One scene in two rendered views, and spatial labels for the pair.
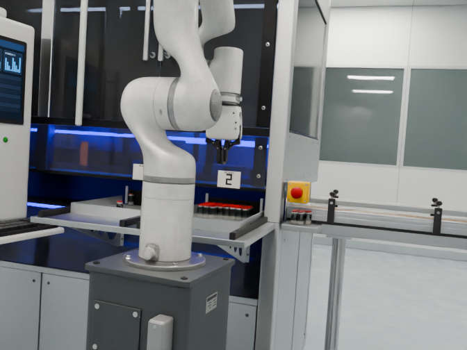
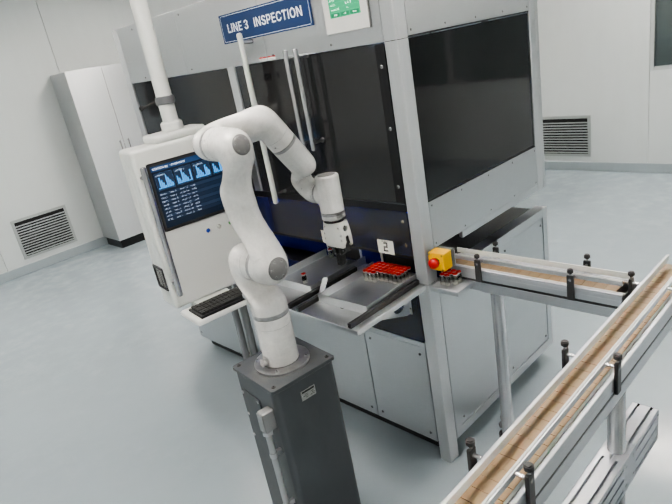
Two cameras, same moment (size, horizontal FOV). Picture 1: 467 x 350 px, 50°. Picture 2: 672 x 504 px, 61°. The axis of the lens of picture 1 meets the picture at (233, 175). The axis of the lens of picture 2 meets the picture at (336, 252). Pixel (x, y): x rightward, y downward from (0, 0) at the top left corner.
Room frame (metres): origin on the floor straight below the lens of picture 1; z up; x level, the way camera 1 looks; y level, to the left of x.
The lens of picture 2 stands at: (-0.16, -0.96, 1.84)
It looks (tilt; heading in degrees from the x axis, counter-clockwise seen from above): 20 degrees down; 32
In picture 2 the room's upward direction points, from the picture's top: 11 degrees counter-clockwise
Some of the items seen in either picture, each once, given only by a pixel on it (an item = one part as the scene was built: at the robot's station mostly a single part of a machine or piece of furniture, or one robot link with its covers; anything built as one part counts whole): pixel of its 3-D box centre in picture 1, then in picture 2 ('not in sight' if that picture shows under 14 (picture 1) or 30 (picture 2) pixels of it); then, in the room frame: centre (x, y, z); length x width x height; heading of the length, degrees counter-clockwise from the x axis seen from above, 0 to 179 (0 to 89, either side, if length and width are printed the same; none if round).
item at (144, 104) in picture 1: (159, 129); (257, 278); (1.16, 0.18, 1.16); 0.19 x 0.12 x 0.24; 71
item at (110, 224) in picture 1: (164, 221); (335, 288); (1.68, 0.22, 0.87); 0.70 x 0.48 x 0.02; 74
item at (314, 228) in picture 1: (302, 226); (454, 284); (1.78, -0.26, 0.87); 0.14 x 0.13 x 0.02; 164
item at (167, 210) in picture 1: (167, 221); (276, 337); (1.15, 0.15, 0.95); 0.19 x 0.19 x 0.18
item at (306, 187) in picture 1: (299, 192); (441, 258); (1.74, -0.23, 0.99); 0.08 x 0.07 x 0.07; 164
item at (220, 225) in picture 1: (215, 217); (370, 286); (1.67, 0.05, 0.90); 0.34 x 0.26 x 0.04; 164
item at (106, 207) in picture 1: (129, 206); (319, 269); (1.80, 0.37, 0.90); 0.34 x 0.26 x 0.04; 164
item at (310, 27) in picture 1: (309, 67); (480, 100); (2.21, -0.30, 1.50); 0.85 x 0.01 x 0.59; 164
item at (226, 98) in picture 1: (226, 99); (333, 214); (1.46, 0.03, 1.27); 0.09 x 0.08 x 0.03; 73
